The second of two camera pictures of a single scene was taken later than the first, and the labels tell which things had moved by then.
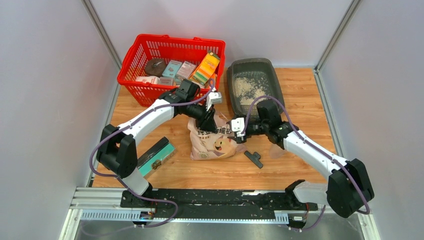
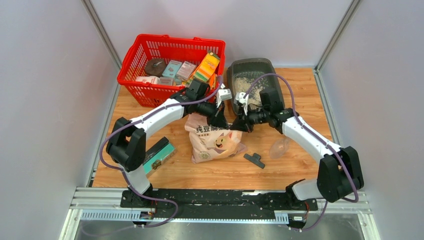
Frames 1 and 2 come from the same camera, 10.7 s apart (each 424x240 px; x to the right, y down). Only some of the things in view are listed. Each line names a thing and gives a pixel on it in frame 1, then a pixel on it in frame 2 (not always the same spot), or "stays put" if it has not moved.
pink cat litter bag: [205, 144] stays put
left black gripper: [207, 122] to [218, 119]
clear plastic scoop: [275, 151] stays put
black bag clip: [254, 158] stays put
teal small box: [172, 68] stays put
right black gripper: [241, 139] to [243, 123]
